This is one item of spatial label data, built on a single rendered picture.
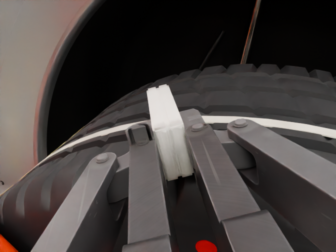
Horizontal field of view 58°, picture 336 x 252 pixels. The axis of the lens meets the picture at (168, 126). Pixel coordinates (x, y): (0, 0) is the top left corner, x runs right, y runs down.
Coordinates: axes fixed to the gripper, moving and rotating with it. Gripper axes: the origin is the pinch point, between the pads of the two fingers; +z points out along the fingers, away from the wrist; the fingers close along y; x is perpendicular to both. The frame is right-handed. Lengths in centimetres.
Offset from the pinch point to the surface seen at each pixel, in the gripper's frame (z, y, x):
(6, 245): 0.8, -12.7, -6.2
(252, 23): 46, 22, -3
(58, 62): 34.4, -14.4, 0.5
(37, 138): 38.4, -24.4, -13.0
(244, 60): 47, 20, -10
